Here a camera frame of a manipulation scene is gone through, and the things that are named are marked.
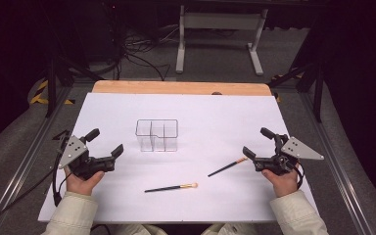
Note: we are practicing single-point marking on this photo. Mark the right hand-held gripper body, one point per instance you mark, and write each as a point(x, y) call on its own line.
point(279, 163)

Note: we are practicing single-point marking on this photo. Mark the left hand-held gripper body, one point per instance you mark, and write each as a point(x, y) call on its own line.
point(78, 160)

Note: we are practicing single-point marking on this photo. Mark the black brush orange ferrule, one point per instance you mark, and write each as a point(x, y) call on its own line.
point(226, 167)

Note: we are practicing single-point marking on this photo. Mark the clear plastic divided organizer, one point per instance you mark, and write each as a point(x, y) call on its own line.
point(156, 135)

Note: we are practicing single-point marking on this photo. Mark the person's right hand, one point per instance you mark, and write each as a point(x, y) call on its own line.
point(285, 184)

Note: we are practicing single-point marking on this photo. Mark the person's left hand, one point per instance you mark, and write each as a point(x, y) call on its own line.
point(81, 186)

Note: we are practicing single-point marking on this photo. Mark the black tripod stand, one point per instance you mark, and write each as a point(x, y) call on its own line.
point(318, 84)
point(51, 84)

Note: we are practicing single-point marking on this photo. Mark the yellow black hazard tape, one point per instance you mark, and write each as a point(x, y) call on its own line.
point(38, 98)

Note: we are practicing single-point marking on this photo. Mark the white paper sheet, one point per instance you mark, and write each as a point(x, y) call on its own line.
point(192, 107)

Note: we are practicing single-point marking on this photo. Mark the person's right leg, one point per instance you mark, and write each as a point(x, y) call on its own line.
point(222, 229)

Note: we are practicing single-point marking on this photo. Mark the person's leg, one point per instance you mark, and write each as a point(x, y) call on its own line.
point(222, 229)
point(155, 230)

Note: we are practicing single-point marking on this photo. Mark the person's left leg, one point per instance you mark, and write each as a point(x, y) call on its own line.
point(155, 230)

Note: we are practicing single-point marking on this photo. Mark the white metal stand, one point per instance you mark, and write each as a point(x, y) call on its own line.
point(222, 21)

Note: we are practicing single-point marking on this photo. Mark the aluminium floor rail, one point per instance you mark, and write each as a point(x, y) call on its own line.
point(29, 156)
point(336, 163)

